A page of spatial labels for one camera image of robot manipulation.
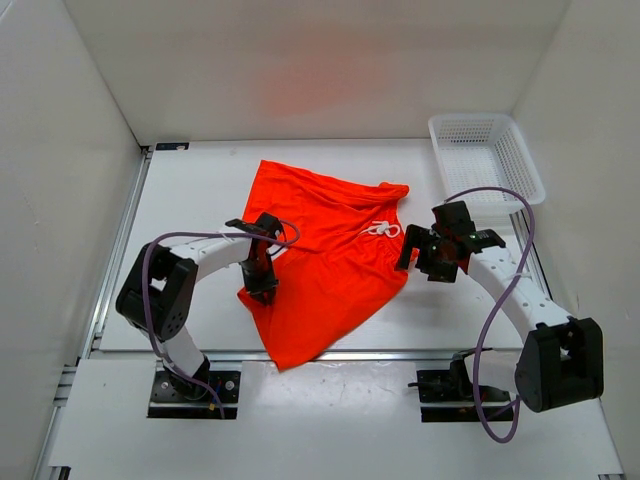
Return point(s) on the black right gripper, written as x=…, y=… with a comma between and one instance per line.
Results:
x=419, y=238

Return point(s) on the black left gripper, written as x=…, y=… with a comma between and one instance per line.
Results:
x=268, y=284

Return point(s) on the orange mesh shorts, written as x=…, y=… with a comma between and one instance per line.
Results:
x=332, y=279

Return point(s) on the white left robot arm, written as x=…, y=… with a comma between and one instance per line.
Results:
x=157, y=294

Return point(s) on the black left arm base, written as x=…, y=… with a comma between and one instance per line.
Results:
x=214, y=397

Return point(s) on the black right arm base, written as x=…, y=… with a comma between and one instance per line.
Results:
x=445, y=395

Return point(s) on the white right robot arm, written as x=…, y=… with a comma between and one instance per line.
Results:
x=561, y=361

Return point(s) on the white plastic mesh basket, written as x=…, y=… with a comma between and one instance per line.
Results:
x=487, y=152

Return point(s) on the black corner label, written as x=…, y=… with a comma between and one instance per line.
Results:
x=172, y=146

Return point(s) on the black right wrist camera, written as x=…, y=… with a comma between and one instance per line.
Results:
x=453, y=223

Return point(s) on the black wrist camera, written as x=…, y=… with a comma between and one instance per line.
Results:
x=453, y=223
x=266, y=225

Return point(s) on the white shorts drawstring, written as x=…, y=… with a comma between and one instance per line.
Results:
x=382, y=228

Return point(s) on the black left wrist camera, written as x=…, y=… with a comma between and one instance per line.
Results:
x=266, y=225

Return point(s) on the aluminium table edge rail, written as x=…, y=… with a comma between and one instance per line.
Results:
x=340, y=355

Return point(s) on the aluminium left frame rail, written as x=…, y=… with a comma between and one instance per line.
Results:
x=95, y=322

